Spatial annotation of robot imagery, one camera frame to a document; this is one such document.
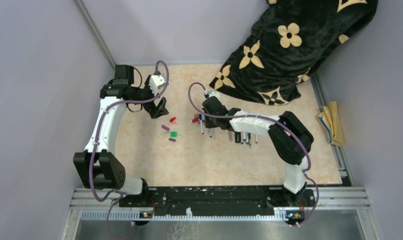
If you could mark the black cream flower blanket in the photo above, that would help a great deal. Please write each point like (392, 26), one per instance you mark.
(286, 45)

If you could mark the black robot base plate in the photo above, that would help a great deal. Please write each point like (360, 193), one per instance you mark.
(218, 201)

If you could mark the blue cap white marker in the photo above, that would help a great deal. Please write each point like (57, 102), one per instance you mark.
(200, 118)

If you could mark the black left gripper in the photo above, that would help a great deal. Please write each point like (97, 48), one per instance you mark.
(155, 106)

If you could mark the dark purple gel pen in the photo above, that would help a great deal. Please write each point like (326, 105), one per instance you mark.
(210, 133)

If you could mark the magenta pen cap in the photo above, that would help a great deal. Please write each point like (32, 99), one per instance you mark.
(165, 127)

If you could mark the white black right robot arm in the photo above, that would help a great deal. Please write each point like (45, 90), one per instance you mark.
(291, 139)

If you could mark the green cap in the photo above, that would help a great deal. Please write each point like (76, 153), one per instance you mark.
(173, 134)

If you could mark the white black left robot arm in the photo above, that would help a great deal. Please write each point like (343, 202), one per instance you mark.
(97, 166)

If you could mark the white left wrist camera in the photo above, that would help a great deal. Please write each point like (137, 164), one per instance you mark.
(156, 83)

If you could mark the green black marker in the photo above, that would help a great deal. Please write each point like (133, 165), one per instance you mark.
(237, 137)

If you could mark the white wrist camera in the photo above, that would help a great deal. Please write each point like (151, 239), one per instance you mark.
(156, 83)
(211, 93)

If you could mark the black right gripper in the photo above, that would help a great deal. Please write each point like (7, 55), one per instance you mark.
(208, 124)

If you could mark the yellow blue folded cloth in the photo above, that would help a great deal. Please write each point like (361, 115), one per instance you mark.
(330, 121)

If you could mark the aluminium rail frame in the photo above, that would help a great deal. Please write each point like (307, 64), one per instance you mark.
(339, 213)

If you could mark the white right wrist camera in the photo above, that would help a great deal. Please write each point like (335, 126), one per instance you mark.
(211, 93)

